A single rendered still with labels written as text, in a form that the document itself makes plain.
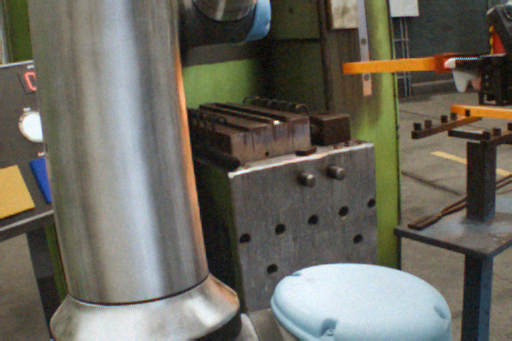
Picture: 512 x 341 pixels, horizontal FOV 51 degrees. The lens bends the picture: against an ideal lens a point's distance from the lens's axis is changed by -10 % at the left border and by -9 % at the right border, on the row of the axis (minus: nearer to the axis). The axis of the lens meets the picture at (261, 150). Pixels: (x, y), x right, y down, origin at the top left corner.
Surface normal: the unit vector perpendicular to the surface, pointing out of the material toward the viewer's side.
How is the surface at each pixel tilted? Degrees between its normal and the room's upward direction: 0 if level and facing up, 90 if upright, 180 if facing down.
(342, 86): 90
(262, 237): 90
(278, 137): 90
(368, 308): 7
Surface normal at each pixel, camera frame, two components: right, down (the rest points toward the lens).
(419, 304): 0.04, -0.98
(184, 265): 0.78, -0.03
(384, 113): 0.47, 0.14
